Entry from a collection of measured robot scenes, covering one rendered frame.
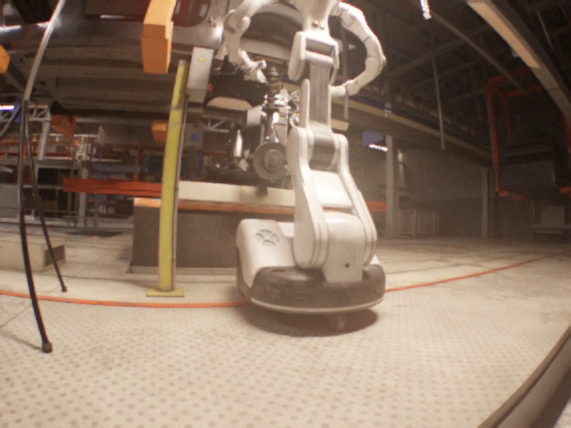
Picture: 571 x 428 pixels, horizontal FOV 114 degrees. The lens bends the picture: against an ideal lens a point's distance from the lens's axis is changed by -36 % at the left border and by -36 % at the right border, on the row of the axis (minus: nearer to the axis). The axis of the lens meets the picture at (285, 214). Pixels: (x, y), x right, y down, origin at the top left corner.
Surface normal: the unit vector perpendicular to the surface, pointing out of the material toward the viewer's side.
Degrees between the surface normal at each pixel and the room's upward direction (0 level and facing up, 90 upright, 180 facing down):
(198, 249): 90
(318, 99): 92
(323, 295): 90
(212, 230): 90
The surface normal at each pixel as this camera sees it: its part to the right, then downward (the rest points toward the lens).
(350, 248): 0.33, -0.01
